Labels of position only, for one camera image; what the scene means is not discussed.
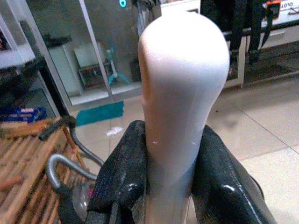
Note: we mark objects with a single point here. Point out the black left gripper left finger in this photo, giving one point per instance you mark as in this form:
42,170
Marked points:
121,172

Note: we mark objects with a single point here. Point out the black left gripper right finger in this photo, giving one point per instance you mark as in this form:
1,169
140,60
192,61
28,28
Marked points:
224,177

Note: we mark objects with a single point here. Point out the teal tape floor patch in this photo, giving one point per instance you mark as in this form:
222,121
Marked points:
100,114

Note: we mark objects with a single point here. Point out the white paper scrap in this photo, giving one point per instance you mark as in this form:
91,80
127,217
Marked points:
113,131

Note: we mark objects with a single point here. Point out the clear vacuum dust canister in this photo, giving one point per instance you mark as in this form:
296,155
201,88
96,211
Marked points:
81,200

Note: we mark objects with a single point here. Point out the bamboo slat bench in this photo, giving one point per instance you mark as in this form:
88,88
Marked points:
25,168

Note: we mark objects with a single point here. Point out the teal tripod stand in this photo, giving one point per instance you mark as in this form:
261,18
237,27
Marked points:
115,67

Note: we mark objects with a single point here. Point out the blue cardboard box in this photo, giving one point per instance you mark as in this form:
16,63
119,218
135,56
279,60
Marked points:
22,114

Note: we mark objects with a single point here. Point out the white table frame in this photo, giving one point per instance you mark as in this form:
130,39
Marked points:
259,44

